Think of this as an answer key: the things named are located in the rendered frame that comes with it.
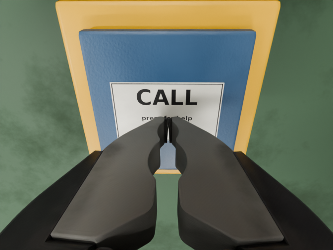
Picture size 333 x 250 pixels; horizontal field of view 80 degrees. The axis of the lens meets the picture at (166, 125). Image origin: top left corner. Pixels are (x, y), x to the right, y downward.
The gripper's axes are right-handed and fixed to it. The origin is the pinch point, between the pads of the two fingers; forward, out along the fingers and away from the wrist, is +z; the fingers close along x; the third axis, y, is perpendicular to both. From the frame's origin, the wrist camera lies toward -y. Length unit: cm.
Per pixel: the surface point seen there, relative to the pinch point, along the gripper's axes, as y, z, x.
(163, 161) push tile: 4.1, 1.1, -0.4
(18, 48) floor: 10, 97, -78
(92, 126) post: 1.7, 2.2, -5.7
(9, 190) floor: 112, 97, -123
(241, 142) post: 3.0, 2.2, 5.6
